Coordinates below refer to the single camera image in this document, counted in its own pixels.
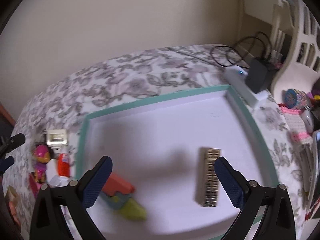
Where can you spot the white power strip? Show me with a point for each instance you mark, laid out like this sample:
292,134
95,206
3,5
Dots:
237,80

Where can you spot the cream plastic basket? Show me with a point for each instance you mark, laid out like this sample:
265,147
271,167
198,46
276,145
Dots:
287,75

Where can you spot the pink dog figurine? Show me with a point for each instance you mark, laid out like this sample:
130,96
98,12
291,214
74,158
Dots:
41,152

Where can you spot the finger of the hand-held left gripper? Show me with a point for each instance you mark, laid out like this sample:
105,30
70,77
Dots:
16,139
7,162

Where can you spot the white shelf rack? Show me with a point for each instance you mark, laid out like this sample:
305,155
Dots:
277,12

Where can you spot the pink and white crochet cloth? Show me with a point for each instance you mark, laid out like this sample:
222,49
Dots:
296,123

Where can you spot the white tray with teal rim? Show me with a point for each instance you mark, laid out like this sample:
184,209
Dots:
162,130

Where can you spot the black power adapter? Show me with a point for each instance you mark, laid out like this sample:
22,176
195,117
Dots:
258,75

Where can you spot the colourful round tin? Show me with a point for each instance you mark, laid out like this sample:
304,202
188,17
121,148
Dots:
291,97

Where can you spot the black smartphone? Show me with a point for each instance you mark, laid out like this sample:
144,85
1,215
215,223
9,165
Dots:
317,155

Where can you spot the gold rectangular block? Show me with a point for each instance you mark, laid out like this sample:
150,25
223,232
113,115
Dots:
207,180

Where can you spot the orange and green toy gun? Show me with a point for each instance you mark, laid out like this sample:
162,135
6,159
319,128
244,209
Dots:
121,186

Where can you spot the small cream plastic box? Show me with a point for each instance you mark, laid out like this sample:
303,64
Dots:
57,137

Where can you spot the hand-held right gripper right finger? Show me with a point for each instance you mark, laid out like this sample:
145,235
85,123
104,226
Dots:
228,182

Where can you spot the grey floral bed sheet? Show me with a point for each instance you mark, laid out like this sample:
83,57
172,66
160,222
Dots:
125,75

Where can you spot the red and white tube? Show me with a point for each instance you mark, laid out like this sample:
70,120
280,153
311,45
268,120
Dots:
63,166

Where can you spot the brown wooden bed frame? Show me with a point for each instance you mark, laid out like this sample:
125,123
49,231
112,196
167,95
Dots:
6,115

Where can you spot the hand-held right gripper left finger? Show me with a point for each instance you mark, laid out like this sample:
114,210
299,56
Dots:
97,182

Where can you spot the grey long flat object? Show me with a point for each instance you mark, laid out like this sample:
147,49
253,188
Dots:
308,170

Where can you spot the red and white crochet cloth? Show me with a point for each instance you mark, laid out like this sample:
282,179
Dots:
311,213

